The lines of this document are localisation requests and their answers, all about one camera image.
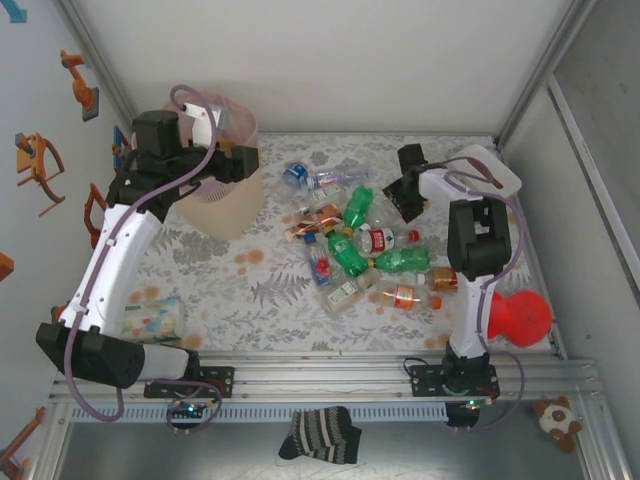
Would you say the teal wall sticker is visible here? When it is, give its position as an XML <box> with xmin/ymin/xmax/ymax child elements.
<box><xmin>0</xmin><ymin>0</ymin><xmax>30</xmax><ymax>25</ymax></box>

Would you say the aluminium frame post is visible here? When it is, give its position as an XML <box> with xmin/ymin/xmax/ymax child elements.
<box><xmin>497</xmin><ymin>0</ymin><xmax>600</xmax><ymax>147</ymax></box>
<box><xmin>57</xmin><ymin>0</ymin><xmax>129</xmax><ymax>109</ymax></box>

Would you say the clear bottle red purple label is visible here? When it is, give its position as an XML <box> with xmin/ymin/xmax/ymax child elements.
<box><xmin>307</xmin><ymin>167</ymin><xmax>372</xmax><ymax>190</ymax></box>

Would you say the red plastic toy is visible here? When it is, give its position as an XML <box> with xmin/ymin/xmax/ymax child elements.
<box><xmin>482</xmin><ymin>288</ymin><xmax>555</xmax><ymax>350</ymax></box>

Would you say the clear bottle green white label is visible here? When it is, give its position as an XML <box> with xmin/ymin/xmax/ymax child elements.
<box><xmin>277</xmin><ymin>183</ymin><xmax>347</xmax><ymax>207</ymax></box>

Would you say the green bottle white band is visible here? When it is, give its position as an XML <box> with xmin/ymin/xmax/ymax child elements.
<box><xmin>368</xmin><ymin>246</ymin><xmax>432</xmax><ymax>274</ymax></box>

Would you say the amber tea bottle red label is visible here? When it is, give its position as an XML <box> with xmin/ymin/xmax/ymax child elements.
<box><xmin>415</xmin><ymin>266</ymin><xmax>459</xmax><ymax>293</ymax></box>

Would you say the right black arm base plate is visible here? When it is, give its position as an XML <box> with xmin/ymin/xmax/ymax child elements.
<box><xmin>408</xmin><ymin>363</ymin><xmax>501</xmax><ymax>400</ymax></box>

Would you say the clear bottle dark blue label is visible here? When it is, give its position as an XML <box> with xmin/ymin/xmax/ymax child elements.
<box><xmin>281</xmin><ymin>159</ymin><xmax>315</xmax><ymax>190</ymax></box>

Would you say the brown white plush toy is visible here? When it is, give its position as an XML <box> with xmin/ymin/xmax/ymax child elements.
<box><xmin>532</xmin><ymin>395</ymin><xmax>584</xmax><ymax>455</ymax></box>

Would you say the orange claw machine wall sticker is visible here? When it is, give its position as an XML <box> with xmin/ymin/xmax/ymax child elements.
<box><xmin>13</xmin><ymin>132</ymin><xmax>67</xmax><ymax>217</ymax></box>

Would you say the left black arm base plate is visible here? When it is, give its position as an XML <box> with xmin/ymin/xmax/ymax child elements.
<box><xmin>143</xmin><ymin>365</ymin><xmax>236</xmax><ymax>400</ymax></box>

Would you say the blue orange wall sticker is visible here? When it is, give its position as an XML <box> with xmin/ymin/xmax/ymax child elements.
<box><xmin>112</xmin><ymin>124</ymin><xmax>131</xmax><ymax>174</ymax></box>

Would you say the clear bottle red flower label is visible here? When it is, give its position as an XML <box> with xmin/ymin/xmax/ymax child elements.
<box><xmin>304</xmin><ymin>234</ymin><xmax>335</xmax><ymax>287</ymax></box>

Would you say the aluminium mounting rail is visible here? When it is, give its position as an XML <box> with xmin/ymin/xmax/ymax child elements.
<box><xmin>47</xmin><ymin>351</ymin><xmax>601</xmax><ymax>403</ymax></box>

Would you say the white pink tissue box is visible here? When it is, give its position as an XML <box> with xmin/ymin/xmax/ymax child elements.
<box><xmin>444</xmin><ymin>144</ymin><xmax>524</xmax><ymax>201</ymax></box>

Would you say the colourful tissue pack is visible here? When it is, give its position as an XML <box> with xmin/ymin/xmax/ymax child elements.
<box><xmin>122</xmin><ymin>297</ymin><xmax>186</xmax><ymax>344</ymax></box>

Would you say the copper label plastic bottle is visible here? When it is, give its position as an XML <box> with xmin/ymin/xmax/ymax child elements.
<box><xmin>283</xmin><ymin>203</ymin><xmax>344</xmax><ymax>240</ymax></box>

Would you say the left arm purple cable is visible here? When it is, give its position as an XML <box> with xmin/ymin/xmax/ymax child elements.
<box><xmin>62</xmin><ymin>85</ymin><xmax>224</xmax><ymax>437</ymax></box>

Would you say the orange label bottle orange cap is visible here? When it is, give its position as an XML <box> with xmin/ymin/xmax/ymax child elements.
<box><xmin>377</xmin><ymin>283</ymin><xmax>445</xmax><ymax>311</ymax></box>

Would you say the clear plastic bottle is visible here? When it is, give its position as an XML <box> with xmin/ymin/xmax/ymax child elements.
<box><xmin>363</xmin><ymin>195</ymin><xmax>409</xmax><ymax>227</ymax></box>

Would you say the black grey striped sock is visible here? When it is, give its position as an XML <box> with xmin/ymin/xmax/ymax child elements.
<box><xmin>277</xmin><ymin>405</ymin><xmax>364</xmax><ymax>466</ymax></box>

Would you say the beige bin with pink liner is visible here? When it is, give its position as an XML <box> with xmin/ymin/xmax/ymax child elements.
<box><xmin>163</xmin><ymin>89</ymin><xmax>265</xmax><ymax>242</ymax></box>

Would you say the green bottle large green label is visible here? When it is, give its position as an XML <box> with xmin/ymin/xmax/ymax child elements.
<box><xmin>324</xmin><ymin>229</ymin><xmax>374</xmax><ymax>277</ymax></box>

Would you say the white slotted cable duct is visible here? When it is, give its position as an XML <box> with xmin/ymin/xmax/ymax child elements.
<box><xmin>69</xmin><ymin>403</ymin><xmax>449</xmax><ymax>424</ymax></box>

